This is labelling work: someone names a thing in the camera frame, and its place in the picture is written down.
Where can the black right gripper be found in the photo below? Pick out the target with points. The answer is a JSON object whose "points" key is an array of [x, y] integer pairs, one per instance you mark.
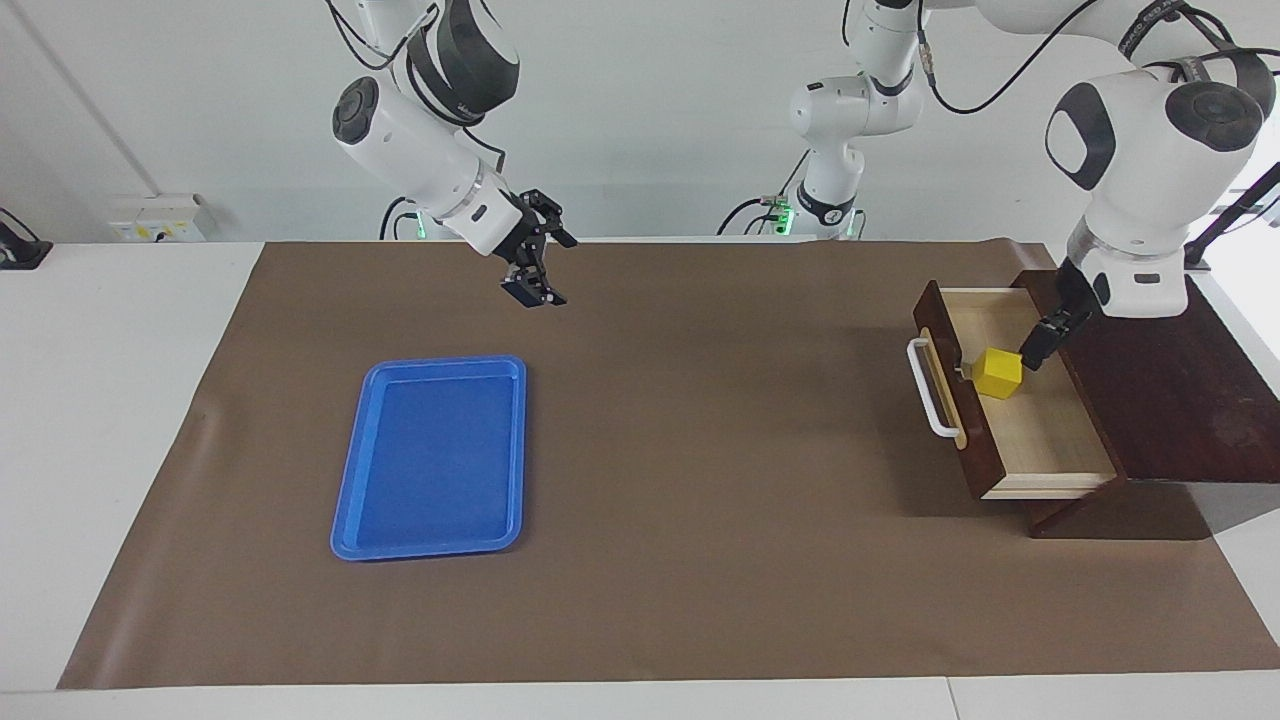
{"points": [[530, 235]]}

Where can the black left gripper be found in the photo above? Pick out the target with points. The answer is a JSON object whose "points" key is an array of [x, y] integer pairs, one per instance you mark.
{"points": [[1078, 295]]}

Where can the yellow cube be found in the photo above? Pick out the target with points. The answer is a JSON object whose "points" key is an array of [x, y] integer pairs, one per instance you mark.
{"points": [[998, 376]]}

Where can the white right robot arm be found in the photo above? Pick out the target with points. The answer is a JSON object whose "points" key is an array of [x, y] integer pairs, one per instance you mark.
{"points": [[400, 140]]}

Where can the black stand arm with base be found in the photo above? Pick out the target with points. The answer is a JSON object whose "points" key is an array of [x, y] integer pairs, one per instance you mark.
{"points": [[1235, 205]]}

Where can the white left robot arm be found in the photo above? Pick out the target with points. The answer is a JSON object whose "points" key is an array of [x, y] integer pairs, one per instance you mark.
{"points": [[1140, 200]]}

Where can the dark wooden drawer cabinet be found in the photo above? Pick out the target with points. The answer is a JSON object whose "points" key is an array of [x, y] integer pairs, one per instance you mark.
{"points": [[1200, 400]]}

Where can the blue plastic tray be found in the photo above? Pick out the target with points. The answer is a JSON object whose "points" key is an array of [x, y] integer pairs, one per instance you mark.
{"points": [[430, 460]]}

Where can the brown table mat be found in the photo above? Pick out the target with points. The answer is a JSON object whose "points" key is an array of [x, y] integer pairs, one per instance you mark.
{"points": [[700, 500]]}

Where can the white wall outlet box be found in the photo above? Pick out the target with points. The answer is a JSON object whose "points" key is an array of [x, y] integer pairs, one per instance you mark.
{"points": [[155, 220]]}

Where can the black table clamp mount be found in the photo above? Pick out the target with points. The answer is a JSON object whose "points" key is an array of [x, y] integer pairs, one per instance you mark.
{"points": [[18, 250]]}

